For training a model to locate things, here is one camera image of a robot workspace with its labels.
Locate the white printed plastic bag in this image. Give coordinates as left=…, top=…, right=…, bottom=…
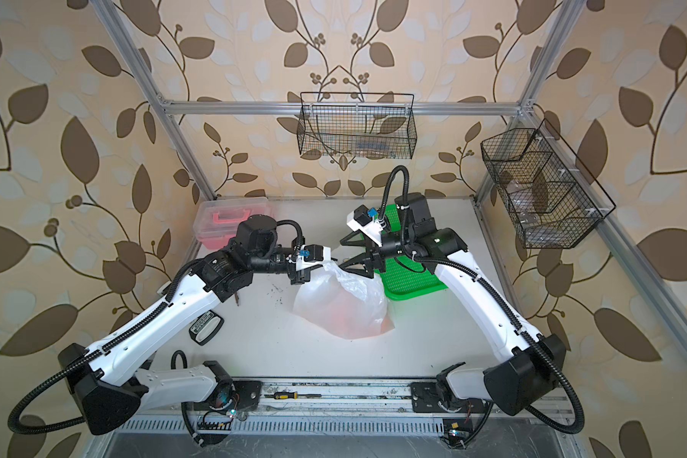
left=292, top=261, right=394, bottom=340

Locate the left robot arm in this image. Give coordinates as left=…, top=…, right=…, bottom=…
left=7, top=215, right=331, bottom=435

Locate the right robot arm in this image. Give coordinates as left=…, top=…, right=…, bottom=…
left=340, top=165, right=585, bottom=434

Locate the green plastic basket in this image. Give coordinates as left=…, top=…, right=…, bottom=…
left=376, top=201, right=448, bottom=303

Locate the pink transparent storage box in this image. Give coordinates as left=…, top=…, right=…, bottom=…
left=193, top=197, right=274, bottom=251

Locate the black white handheld device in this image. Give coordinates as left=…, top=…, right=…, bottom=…
left=188, top=310, right=224, bottom=347

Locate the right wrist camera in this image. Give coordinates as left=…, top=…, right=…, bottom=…
left=347, top=205, right=384, bottom=247

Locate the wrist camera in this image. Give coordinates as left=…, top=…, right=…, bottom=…
left=295, top=244, right=331, bottom=271
left=347, top=205, right=384, bottom=247

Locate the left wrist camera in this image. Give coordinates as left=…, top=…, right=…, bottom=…
left=295, top=244, right=331, bottom=271

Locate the black wire basket back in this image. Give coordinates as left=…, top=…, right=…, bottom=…
left=295, top=91, right=418, bottom=160

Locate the black wire basket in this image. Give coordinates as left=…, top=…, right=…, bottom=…
left=480, top=119, right=616, bottom=249
left=295, top=91, right=418, bottom=160

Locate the screwdriver on rail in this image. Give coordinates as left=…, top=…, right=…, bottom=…
left=265, top=391, right=322, bottom=400

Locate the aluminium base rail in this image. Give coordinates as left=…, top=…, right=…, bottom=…
left=99, top=377, right=574, bottom=436

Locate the black wire basket right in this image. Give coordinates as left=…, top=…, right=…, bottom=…
left=480, top=119, right=616, bottom=249

